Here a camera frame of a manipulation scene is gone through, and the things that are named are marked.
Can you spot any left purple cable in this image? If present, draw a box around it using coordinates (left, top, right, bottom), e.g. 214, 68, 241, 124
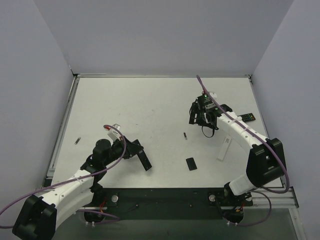
0, 124, 127, 230

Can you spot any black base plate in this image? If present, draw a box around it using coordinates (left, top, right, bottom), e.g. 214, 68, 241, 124
83, 187, 251, 221

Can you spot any wide black remote control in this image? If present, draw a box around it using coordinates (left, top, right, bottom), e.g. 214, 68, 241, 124
238, 113, 256, 123

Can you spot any slim black remote control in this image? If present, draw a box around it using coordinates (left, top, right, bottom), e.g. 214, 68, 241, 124
137, 148, 152, 171

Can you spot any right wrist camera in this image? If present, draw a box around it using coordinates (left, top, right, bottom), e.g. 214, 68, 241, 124
209, 91, 217, 99

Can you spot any white remote control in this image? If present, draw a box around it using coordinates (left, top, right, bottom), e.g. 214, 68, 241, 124
217, 135, 232, 161

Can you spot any purple cable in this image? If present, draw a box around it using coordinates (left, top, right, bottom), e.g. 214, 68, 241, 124
196, 74, 291, 193
0, 124, 127, 230

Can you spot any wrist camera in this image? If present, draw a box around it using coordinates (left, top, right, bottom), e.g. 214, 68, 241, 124
209, 91, 217, 99
103, 123, 121, 141

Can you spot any black battery cover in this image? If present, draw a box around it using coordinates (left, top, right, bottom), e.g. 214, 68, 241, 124
186, 157, 198, 171

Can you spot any aluminium frame rail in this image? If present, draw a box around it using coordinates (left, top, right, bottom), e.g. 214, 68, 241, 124
86, 187, 298, 208

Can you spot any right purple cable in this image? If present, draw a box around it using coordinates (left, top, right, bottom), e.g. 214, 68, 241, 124
196, 74, 291, 193

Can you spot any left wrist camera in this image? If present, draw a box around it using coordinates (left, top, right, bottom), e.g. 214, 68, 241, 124
103, 123, 121, 141

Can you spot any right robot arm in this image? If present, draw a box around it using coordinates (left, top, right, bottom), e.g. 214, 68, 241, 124
189, 93, 286, 197

